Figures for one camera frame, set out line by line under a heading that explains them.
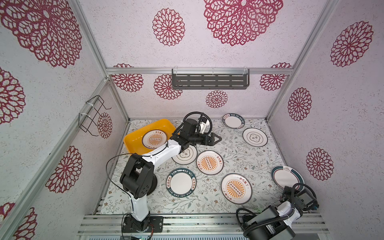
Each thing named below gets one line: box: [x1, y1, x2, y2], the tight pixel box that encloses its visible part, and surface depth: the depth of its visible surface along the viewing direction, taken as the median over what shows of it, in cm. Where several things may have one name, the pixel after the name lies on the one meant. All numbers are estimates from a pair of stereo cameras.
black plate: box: [146, 173, 158, 196], surface depth 87 cm
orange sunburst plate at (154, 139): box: [142, 129, 167, 150], surface depth 110 cm
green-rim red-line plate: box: [271, 165, 305, 192], surface depth 92 cm
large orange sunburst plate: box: [221, 173, 253, 205], surface depth 87 cm
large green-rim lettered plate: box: [166, 168, 197, 198], surface depth 89 cm
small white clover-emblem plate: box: [242, 127, 268, 148], surface depth 111 cm
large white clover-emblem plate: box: [171, 144, 198, 165], surface depth 100 cm
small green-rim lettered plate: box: [222, 113, 246, 130], surface depth 123 cm
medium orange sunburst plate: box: [196, 150, 224, 176], surface depth 97 cm
